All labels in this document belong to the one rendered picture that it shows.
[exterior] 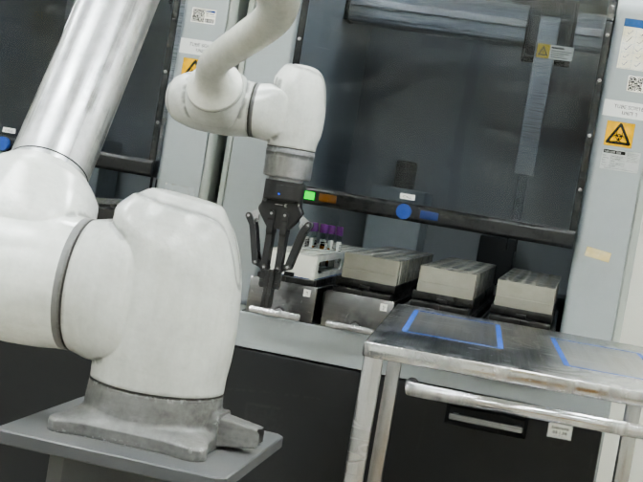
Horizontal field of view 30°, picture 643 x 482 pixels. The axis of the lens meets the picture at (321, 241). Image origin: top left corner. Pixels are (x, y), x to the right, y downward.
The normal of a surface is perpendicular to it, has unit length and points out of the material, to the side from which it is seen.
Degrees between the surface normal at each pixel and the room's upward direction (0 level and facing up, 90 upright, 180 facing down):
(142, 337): 93
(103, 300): 91
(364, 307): 90
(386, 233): 90
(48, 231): 44
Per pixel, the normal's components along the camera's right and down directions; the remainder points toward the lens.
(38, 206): 0.26, -0.62
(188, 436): 0.29, -0.92
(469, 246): -0.21, 0.02
